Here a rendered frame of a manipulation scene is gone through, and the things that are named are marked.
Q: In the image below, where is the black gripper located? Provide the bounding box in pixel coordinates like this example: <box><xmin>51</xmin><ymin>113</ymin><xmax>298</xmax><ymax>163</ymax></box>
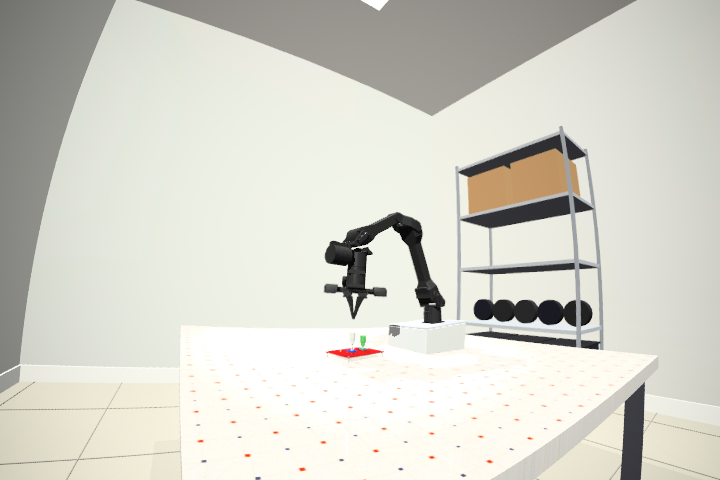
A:
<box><xmin>323</xmin><ymin>267</ymin><xmax>387</xmax><ymax>320</ymax></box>

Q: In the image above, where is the red circuit board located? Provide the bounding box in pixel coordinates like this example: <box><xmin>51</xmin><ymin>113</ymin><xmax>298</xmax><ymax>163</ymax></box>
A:
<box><xmin>325</xmin><ymin>332</ymin><xmax>384</xmax><ymax>363</ymax></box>

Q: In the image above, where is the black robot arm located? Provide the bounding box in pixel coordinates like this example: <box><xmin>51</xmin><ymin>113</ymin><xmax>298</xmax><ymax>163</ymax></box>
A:
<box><xmin>325</xmin><ymin>212</ymin><xmax>445</xmax><ymax>324</ymax></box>

